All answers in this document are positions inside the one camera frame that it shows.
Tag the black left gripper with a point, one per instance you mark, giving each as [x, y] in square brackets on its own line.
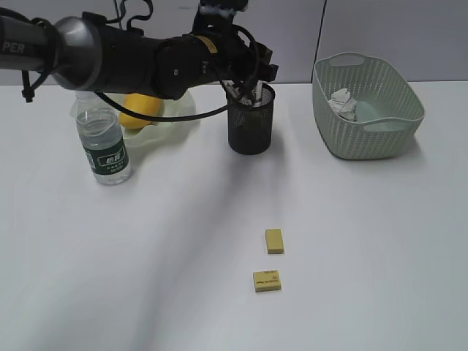
[239, 55]

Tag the beige white ballpoint pen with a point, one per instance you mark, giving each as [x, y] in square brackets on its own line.
[233, 94]

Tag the grey white mechanical pen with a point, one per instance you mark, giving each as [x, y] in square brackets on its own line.
[258, 94]

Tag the yellow mango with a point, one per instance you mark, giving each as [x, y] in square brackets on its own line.
[142, 104]

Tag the white waste paper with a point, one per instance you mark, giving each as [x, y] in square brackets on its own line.
[343, 104]

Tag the clear water bottle green label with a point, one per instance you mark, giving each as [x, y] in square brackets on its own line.
[101, 138]

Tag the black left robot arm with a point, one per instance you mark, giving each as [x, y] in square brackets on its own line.
[89, 53]

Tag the black mesh pen holder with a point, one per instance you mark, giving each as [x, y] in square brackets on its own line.
[249, 131]

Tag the pale green wavy glass plate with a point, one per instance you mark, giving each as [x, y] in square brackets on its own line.
[158, 131]

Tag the green woven plastic basket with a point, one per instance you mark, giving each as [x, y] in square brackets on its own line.
[387, 114]

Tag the yellow eraser centre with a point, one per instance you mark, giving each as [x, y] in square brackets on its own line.
[274, 241]

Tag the yellow eraser with red print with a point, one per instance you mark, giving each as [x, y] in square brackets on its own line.
[266, 281]

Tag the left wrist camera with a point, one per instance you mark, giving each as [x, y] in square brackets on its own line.
[222, 7]

